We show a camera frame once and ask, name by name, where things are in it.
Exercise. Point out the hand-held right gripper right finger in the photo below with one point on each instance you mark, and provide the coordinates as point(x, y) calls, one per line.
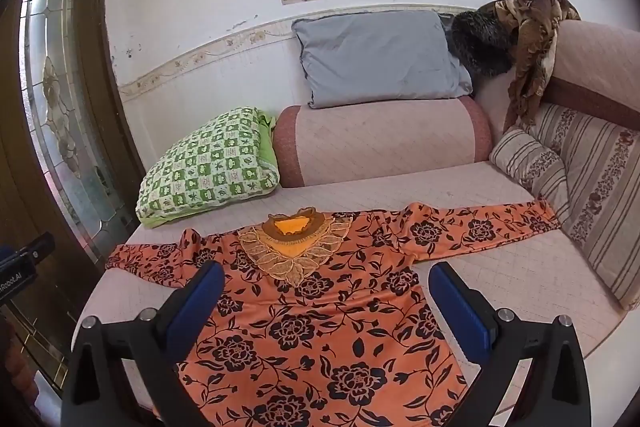
point(457, 302)

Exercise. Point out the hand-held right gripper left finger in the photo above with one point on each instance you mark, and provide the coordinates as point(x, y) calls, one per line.
point(197, 302)

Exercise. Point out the orange floral blouse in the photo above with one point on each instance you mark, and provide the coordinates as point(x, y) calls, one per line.
point(320, 332)

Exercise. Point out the wooden stained glass door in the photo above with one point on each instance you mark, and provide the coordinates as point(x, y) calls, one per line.
point(60, 142)

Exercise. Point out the green checkered pillow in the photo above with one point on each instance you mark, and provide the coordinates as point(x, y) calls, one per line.
point(207, 164)

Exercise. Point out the striped floral cushion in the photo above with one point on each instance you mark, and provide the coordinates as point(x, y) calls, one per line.
point(580, 197)

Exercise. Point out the pink sofa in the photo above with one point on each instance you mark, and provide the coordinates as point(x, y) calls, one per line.
point(390, 147)

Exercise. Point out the grey pillow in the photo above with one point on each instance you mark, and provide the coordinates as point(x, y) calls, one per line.
point(377, 57)

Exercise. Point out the black furry cloth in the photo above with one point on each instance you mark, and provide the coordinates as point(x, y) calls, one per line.
point(477, 42)

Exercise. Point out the brown patterned scarf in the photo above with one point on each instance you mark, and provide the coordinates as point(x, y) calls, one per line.
point(532, 52)

